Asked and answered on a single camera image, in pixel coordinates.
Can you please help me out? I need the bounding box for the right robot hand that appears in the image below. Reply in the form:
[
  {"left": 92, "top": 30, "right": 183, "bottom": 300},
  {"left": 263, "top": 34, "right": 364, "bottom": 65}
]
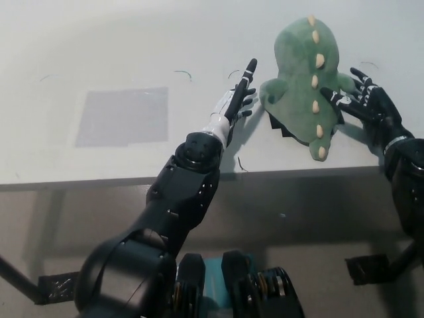
[{"left": 319, "top": 68, "right": 415, "bottom": 150}]

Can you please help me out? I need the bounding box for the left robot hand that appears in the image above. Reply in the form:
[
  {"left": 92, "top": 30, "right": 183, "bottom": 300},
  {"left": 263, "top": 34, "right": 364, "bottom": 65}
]
[{"left": 201, "top": 58, "right": 258, "bottom": 146}]

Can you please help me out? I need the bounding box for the green plush dinosaur toy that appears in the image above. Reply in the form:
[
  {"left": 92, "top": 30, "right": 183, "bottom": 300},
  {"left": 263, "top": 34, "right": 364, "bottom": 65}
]
[{"left": 259, "top": 15, "right": 354, "bottom": 162}]

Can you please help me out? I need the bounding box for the black tape cross patch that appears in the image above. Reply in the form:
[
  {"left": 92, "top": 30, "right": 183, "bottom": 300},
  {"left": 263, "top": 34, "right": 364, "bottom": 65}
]
[{"left": 266, "top": 111, "right": 346, "bottom": 146}]

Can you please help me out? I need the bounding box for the grey tape square patch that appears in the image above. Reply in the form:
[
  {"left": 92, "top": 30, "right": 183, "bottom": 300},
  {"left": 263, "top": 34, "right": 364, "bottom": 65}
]
[{"left": 73, "top": 86, "right": 170, "bottom": 149}]

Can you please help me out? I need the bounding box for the black floor tape patch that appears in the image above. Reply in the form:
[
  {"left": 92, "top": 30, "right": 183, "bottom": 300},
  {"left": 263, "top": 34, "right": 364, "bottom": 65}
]
[
  {"left": 37, "top": 271, "right": 83, "bottom": 305},
  {"left": 343, "top": 254, "right": 390, "bottom": 286}
]

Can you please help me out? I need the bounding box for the black and teal robot torso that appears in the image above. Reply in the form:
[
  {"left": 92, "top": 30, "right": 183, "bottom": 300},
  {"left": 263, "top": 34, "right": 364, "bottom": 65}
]
[{"left": 172, "top": 250, "right": 306, "bottom": 318}]

